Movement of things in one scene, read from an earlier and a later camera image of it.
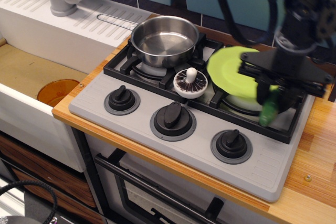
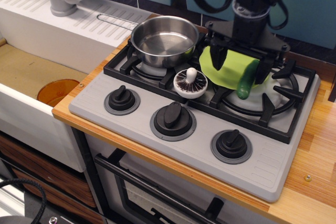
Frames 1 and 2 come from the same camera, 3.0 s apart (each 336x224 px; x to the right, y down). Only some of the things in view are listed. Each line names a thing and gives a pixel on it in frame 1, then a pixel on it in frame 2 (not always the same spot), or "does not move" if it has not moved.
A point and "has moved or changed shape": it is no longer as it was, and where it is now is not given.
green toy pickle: [269, 110] → [247, 79]
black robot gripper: [288, 69] → [248, 33]
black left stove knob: [121, 102] does not move
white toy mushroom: [190, 83] does not move
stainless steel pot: [163, 41] does not move
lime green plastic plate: [223, 66] has moved or changed shape
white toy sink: [43, 55] does not move
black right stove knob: [231, 147] does not move
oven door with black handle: [129, 188] does not move
